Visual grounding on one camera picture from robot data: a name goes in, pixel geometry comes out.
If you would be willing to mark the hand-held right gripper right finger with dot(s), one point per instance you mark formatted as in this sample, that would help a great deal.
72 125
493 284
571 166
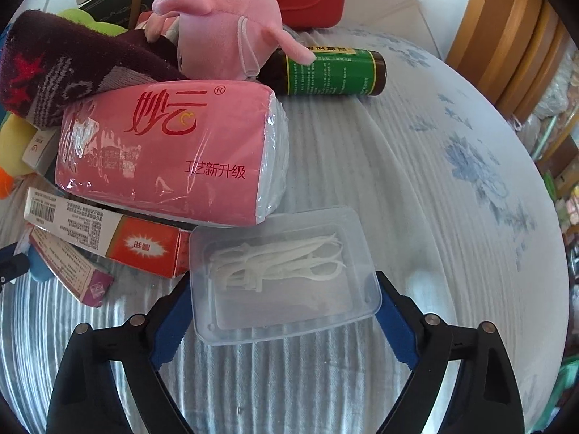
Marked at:
402 339

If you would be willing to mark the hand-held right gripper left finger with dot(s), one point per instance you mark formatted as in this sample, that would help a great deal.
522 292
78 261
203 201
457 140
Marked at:
167 339

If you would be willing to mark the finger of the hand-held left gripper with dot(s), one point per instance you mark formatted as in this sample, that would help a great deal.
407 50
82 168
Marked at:
11 269

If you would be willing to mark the clear plastic box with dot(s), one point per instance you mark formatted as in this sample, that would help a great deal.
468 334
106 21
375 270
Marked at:
294 307

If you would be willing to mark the bundle of white floss picks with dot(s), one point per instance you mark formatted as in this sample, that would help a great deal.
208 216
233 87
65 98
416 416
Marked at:
280 262

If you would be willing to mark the blue pink packet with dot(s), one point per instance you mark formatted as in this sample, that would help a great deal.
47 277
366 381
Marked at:
38 267

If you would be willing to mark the purple end medicine box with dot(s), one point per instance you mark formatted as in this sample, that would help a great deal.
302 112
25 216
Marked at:
77 271

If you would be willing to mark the red white medicine box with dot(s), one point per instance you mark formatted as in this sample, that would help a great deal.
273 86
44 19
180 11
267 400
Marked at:
135 244

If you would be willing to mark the white blue medicine box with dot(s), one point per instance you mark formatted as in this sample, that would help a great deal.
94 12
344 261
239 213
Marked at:
40 153

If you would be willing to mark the yellow duck plush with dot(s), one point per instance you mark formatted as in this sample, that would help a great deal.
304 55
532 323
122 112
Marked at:
13 144

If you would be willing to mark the blue floral round mattress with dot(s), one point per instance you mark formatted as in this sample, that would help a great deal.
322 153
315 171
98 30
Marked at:
429 190

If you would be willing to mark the large pink tissue pack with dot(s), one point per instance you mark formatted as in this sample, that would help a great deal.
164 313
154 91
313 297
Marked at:
158 153

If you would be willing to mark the dark maroon cloth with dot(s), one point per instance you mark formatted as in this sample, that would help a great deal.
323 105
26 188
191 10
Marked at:
68 68

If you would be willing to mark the white plastic bag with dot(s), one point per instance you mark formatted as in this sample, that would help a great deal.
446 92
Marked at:
529 131

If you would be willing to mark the green frog plush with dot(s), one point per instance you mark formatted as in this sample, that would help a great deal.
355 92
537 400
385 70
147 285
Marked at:
79 16

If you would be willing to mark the blue shirt pink pig plush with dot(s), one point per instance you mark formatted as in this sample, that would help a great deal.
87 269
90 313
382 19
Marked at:
217 22

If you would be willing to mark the white padded headboard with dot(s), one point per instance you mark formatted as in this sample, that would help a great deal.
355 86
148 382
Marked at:
407 0

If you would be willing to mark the wooden headboard frame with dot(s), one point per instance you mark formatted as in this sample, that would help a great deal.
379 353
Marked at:
506 45

